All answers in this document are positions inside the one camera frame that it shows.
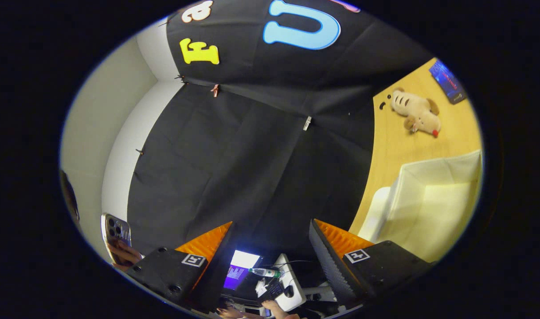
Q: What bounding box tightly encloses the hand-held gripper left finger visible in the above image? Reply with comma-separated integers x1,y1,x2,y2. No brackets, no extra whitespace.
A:
125,221,235,314

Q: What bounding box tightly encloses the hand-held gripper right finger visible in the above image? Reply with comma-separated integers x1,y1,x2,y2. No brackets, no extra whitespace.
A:
309,219,434,311

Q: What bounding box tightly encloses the brown fabric storage box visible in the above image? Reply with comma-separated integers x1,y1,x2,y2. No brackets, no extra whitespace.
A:
356,149,483,263

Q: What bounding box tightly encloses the open laptop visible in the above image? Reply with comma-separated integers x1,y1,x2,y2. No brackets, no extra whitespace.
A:
223,249,262,293

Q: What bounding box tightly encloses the white desk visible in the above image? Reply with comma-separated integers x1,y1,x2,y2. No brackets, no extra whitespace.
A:
254,253,307,312

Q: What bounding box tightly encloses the clear plastic bottle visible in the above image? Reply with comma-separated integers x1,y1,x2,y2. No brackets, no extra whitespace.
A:
248,268,283,279

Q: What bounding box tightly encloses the black keyboard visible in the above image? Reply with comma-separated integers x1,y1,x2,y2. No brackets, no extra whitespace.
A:
258,282,285,304

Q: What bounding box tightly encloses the black backdrop cloth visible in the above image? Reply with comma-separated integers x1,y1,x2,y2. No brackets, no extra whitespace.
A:
126,0,434,262

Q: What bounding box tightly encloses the tan plush toy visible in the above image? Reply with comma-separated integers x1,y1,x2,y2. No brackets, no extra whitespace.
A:
389,87,441,138

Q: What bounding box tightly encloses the blue cover book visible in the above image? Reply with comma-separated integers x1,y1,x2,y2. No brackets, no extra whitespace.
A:
428,58,468,105

